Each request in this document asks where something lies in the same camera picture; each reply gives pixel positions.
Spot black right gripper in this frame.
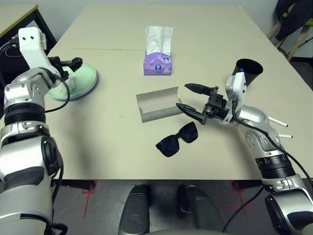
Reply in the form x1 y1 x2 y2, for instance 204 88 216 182
176 83 231 126

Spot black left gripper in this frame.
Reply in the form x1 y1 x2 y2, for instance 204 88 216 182
47 56 83 79

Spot green plate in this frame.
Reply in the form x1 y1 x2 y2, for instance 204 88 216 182
47 62 98 100

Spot grey glasses case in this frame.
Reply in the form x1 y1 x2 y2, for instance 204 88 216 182
136 86 183 123

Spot black sunglasses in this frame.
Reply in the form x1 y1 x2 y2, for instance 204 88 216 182
156 121 199 158

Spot purple tissue pack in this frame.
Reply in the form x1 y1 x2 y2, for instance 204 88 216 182
143 25 174 76

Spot black cup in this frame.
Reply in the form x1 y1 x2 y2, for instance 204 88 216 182
232 58 264 87

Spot grey robot right leg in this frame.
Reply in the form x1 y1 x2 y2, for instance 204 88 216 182
176 185 227 235

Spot grey robot leg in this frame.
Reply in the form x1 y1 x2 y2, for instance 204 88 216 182
118 184 151 235
176 185 227 235

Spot wooden stool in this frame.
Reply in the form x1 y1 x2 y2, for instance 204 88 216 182
266 21 309 62

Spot dark jacket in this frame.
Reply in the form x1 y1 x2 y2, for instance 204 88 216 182
275 0 313 42

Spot grey robot left leg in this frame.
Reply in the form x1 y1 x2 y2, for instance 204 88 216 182
118 184 151 235

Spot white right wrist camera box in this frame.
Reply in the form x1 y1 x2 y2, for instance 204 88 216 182
224 72 247 116

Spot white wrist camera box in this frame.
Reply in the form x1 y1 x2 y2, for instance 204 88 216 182
224 72 247 116
18 27 58 74

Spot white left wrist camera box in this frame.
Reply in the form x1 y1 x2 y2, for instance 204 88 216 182
18 27 58 74

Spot side desk with black frame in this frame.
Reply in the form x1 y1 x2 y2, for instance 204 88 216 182
0 3 58 47

